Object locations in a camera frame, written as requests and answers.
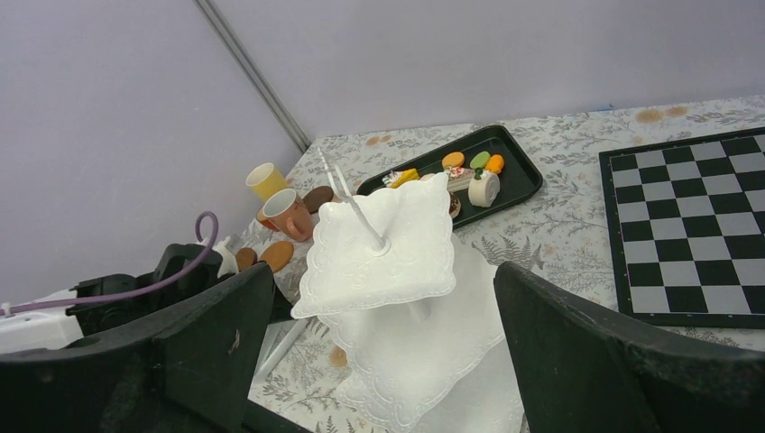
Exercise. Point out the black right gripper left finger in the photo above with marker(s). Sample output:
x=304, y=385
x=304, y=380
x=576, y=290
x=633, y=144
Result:
x=185, y=368

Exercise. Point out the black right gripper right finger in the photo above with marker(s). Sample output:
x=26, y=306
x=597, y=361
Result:
x=582, y=367

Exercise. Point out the white three-tier dessert stand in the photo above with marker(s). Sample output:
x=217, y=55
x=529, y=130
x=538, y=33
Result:
x=413, y=307

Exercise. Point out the white swiss roll cake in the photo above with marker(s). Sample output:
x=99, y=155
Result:
x=484, y=188

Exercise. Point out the chocolate sprinkle donut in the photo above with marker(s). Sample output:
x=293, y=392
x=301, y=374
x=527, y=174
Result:
x=454, y=206

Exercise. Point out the pink strawberry cake slice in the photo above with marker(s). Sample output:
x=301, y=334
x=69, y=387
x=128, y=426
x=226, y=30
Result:
x=459, y=178

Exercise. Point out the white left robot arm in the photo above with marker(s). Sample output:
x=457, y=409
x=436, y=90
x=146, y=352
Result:
x=54, y=328

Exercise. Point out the large brown saucer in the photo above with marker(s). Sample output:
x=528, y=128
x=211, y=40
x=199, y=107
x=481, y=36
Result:
x=245, y=258

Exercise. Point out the small tan saucer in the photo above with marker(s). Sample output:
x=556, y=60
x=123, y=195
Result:
x=278, y=255

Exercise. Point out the yellow cup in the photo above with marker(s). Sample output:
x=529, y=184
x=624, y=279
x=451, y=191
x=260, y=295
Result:
x=266, y=180

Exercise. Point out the dark brown saucer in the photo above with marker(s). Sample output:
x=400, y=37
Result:
x=318, y=196

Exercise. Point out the black and grey chessboard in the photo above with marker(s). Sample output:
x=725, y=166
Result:
x=686, y=230

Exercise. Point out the yellow striped cake slice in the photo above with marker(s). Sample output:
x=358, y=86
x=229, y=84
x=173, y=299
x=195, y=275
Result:
x=396, y=178

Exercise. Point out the black serving tray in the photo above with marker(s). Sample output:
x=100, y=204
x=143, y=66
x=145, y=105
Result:
x=519, y=179

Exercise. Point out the orange fish pastry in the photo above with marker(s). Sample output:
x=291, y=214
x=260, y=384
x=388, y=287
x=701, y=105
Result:
x=495, y=164

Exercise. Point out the green macaron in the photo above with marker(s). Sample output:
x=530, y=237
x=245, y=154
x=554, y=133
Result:
x=480, y=160

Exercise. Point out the orange macaron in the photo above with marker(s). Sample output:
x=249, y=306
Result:
x=453, y=160

